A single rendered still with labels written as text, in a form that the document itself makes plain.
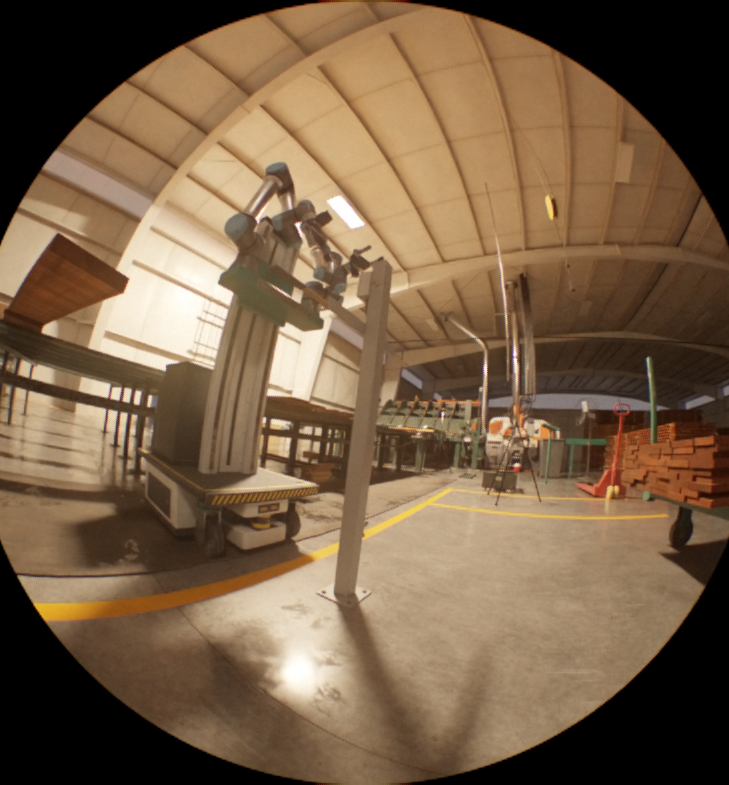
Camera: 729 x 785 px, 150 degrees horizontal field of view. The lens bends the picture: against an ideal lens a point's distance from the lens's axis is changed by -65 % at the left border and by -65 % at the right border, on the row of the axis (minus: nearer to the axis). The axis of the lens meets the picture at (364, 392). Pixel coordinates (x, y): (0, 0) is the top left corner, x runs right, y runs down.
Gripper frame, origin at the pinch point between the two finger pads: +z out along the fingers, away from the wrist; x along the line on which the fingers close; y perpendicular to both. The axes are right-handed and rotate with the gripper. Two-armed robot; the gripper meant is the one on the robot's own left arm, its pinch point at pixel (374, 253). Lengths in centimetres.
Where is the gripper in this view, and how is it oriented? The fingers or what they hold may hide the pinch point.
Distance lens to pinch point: 169.9
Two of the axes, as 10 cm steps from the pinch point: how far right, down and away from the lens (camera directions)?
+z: 7.9, -2.1, -5.7
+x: 6.0, 1.3, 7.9
